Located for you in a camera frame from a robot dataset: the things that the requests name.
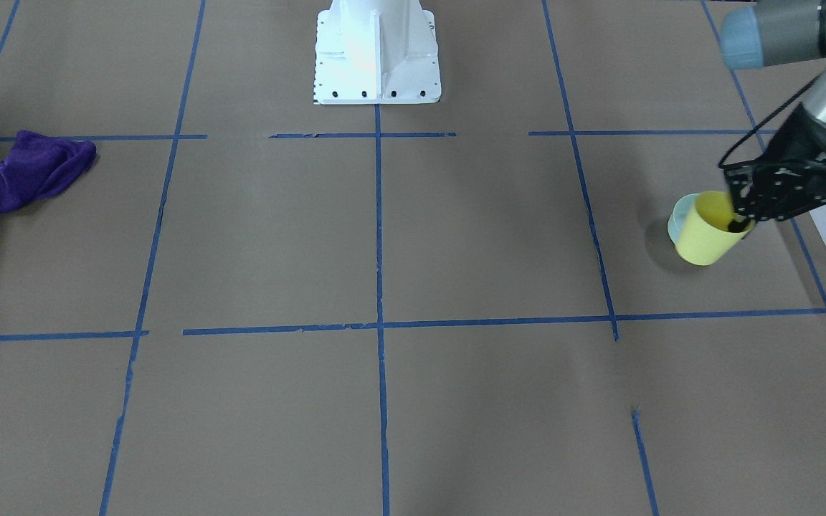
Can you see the yellow plastic cup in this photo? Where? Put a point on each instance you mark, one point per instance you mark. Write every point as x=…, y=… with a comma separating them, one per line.
x=704, y=238

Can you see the light green bowl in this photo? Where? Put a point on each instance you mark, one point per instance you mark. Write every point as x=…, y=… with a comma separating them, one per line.
x=677, y=219

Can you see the purple cloth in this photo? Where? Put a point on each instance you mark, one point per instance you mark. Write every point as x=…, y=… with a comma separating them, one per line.
x=41, y=167

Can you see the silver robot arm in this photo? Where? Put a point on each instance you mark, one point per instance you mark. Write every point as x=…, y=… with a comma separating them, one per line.
x=771, y=33

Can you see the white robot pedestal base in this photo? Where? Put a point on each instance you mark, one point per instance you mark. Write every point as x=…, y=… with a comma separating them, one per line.
x=376, y=53

